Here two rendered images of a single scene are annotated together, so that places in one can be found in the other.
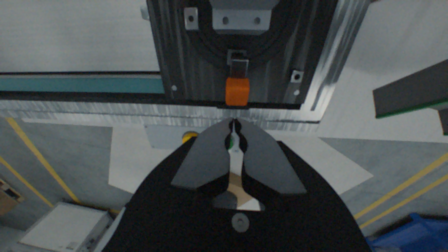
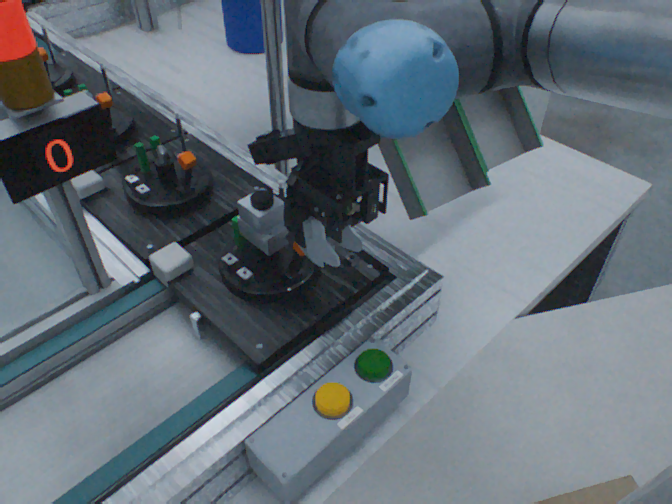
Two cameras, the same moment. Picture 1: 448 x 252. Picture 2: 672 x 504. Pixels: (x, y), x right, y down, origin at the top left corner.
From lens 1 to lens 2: 67 cm
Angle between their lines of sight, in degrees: 72
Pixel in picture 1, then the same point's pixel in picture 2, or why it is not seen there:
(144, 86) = (219, 393)
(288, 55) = not seen: hidden behind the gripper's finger
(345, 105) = (472, 272)
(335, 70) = (377, 241)
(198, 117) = (311, 370)
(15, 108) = not seen: outside the picture
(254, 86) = (331, 288)
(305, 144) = (522, 339)
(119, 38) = (155, 389)
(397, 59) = (442, 222)
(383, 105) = (417, 210)
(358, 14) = not seen: hidden behind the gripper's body
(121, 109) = (199, 441)
